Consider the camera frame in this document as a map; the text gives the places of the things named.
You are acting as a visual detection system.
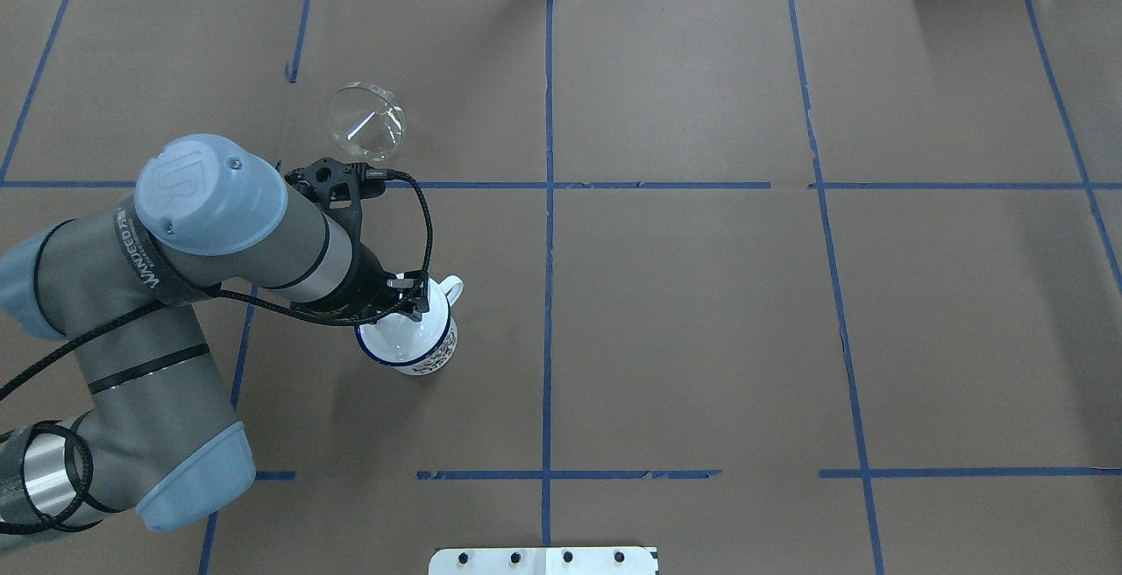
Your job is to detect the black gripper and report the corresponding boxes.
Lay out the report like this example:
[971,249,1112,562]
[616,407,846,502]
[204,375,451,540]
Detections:
[344,268,430,323]

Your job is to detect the white enamel cup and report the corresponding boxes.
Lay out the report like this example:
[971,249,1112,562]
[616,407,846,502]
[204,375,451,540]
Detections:
[355,275,465,376]

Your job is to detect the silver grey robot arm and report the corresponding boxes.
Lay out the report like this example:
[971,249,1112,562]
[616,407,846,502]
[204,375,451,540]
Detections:
[3,134,431,551]

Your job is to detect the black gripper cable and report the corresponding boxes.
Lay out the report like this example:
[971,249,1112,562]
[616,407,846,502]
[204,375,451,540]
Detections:
[0,170,436,533]

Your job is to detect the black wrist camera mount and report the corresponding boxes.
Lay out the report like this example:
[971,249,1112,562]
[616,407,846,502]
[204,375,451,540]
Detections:
[283,157,390,238]

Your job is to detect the white column pedestal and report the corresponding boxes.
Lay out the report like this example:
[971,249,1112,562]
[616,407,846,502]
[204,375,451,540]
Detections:
[427,546,660,574]

